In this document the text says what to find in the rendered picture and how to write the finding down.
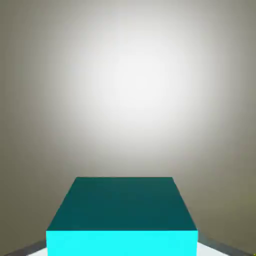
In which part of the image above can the small cyan cube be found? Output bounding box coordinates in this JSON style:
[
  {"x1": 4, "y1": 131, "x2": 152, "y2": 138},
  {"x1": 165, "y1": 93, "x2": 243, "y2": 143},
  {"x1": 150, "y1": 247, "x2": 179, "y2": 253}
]
[{"x1": 45, "y1": 176, "x2": 199, "y2": 256}]

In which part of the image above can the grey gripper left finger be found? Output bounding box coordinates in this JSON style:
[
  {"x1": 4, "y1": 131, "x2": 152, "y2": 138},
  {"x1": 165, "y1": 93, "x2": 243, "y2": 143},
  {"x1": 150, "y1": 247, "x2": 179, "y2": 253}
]
[{"x1": 3, "y1": 239, "x2": 49, "y2": 256}]

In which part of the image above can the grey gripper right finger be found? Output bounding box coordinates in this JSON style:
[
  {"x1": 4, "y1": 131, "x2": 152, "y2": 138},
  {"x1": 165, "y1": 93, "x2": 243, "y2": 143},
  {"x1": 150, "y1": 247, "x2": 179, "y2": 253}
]
[{"x1": 196, "y1": 227, "x2": 244, "y2": 256}]

